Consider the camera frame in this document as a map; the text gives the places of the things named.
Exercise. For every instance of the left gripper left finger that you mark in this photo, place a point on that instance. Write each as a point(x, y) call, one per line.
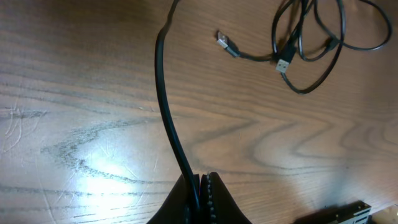
point(177, 207)

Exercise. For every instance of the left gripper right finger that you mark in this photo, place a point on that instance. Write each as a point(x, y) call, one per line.
point(217, 204)

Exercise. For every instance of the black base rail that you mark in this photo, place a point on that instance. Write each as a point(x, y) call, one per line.
point(352, 213)

